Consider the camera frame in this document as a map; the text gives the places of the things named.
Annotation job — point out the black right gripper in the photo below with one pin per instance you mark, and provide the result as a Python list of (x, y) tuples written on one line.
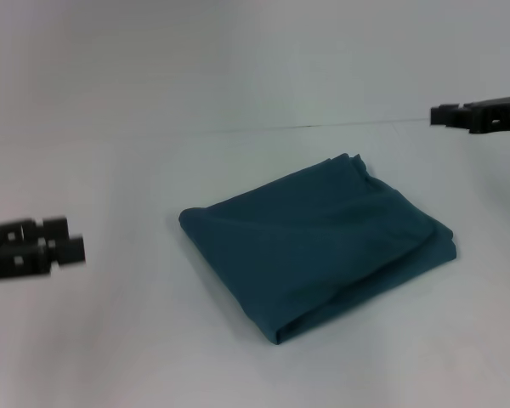
[(497, 115)]

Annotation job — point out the teal blue shirt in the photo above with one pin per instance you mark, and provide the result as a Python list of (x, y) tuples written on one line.
[(314, 246)]

